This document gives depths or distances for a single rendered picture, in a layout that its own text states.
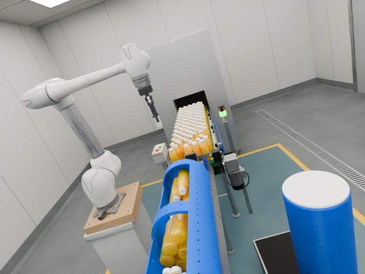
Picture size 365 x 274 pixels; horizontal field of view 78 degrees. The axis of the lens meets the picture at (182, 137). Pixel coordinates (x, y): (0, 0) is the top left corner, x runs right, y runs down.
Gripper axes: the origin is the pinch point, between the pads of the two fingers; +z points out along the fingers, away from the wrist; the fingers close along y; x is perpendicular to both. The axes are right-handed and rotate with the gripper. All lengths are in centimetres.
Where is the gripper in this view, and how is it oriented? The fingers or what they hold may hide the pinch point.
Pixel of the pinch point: (158, 121)
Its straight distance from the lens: 124.3
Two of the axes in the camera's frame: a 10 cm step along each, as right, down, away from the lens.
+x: 9.3, -3.7, 0.5
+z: 3.3, 8.7, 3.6
